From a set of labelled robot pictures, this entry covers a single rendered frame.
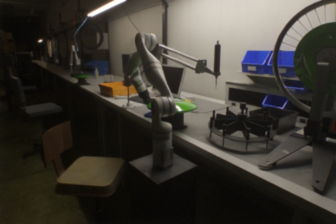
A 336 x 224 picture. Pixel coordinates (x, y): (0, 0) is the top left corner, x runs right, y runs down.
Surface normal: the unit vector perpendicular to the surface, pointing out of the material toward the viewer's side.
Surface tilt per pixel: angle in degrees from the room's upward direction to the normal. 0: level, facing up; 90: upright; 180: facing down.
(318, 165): 18
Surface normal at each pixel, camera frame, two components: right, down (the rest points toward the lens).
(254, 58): 0.57, 0.13
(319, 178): -0.25, -0.89
